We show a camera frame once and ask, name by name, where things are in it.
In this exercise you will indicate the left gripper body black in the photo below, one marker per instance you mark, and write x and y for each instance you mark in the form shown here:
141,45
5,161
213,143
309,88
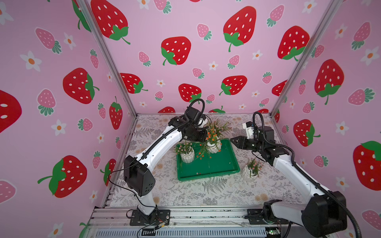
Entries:
196,136

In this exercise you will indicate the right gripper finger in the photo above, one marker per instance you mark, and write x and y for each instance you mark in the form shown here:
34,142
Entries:
236,140
239,145

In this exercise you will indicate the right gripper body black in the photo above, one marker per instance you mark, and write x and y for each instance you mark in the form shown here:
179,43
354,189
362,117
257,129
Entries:
246,143

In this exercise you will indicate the pink flower pot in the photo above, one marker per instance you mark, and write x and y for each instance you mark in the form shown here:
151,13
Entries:
185,151
251,170

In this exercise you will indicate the orange flower potted plant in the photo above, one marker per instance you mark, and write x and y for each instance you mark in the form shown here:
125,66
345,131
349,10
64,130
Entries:
212,143

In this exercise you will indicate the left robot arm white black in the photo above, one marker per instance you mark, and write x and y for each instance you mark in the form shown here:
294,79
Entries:
138,169

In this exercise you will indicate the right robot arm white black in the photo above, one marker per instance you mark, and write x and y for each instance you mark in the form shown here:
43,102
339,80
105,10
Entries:
324,210

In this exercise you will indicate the green plastic storage tray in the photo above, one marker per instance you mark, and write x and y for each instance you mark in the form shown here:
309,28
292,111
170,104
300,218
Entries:
211,165

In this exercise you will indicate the tall orange flower pot back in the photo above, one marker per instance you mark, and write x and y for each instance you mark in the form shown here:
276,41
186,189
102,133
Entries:
218,130

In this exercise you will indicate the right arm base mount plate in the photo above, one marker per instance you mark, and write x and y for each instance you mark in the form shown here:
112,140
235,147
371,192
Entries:
261,217

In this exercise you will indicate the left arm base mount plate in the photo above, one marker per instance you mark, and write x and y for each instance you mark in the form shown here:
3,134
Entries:
158,217

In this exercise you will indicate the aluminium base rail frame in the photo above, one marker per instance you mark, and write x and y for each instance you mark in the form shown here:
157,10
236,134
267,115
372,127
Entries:
191,222

